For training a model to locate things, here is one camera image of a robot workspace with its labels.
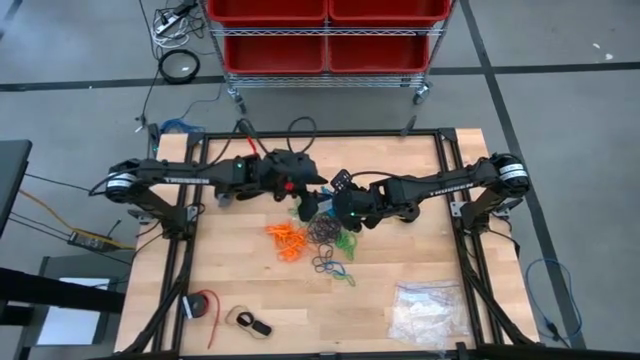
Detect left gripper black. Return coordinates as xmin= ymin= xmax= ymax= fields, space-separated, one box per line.
xmin=262 ymin=151 xmax=329 ymax=202

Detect orange rubber bands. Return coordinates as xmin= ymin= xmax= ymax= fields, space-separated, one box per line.
xmin=264 ymin=222 xmax=310 ymax=264

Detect dark rubber bands pile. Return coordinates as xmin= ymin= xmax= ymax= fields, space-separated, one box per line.
xmin=305 ymin=213 xmax=344 ymax=247

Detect loose dark rubber bands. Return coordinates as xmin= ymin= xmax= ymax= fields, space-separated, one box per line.
xmin=311 ymin=243 xmax=337 ymax=275

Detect single blue rubber band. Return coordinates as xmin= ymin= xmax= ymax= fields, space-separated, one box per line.
xmin=323 ymin=258 xmax=350 ymax=279

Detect stack of clear zip bags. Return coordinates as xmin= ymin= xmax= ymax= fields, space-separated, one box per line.
xmin=387 ymin=279 xmax=473 ymax=350

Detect small black box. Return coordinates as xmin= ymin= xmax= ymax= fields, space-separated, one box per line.
xmin=146 ymin=122 xmax=163 ymax=157

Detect black round magnifier lamp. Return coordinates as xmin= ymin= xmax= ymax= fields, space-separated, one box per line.
xmin=157 ymin=48 xmax=201 ymax=85

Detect white power strip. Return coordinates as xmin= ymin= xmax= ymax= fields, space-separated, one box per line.
xmin=153 ymin=13 xmax=182 ymax=35

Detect grey cart with white sheet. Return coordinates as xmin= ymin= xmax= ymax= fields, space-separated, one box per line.
xmin=14 ymin=254 xmax=124 ymax=360

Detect black beam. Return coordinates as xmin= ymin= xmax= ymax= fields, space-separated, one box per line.
xmin=0 ymin=266 xmax=126 ymax=315

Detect black desk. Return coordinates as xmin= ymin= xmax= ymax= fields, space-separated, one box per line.
xmin=0 ymin=139 xmax=33 ymax=237

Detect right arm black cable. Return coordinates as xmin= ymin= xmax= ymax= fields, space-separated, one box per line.
xmin=348 ymin=169 xmax=404 ymax=182

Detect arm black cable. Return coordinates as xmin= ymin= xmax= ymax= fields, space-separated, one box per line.
xmin=348 ymin=169 xmax=404 ymax=182
xmin=209 ymin=116 xmax=319 ymax=169

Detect black aluminium table frame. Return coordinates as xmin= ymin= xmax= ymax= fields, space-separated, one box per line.
xmin=113 ymin=127 xmax=542 ymax=360

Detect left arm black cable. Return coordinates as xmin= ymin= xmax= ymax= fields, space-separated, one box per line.
xmin=209 ymin=116 xmax=319 ymax=169

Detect black fin-shaped bracket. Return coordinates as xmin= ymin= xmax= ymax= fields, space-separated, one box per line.
xmin=398 ymin=114 xmax=419 ymax=138
xmin=234 ymin=118 xmax=257 ymax=139

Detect chrome wire shelf rack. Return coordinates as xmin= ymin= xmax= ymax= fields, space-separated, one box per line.
xmin=199 ymin=0 xmax=459 ymax=115

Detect blue cable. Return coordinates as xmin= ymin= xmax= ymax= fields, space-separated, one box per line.
xmin=159 ymin=117 xmax=207 ymax=135
xmin=523 ymin=256 xmax=585 ymax=349

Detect red cable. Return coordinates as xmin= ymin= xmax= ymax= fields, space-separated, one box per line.
xmin=197 ymin=288 xmax=222 ymax=351

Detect white coiled cable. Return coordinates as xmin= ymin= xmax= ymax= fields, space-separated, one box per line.
xmin=151 ymin=9 xmax=194 ymax=50

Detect orange-yellow floor cable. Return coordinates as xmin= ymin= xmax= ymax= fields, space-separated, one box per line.
xmin=18 ymin=188 xmax=137 ymax=250

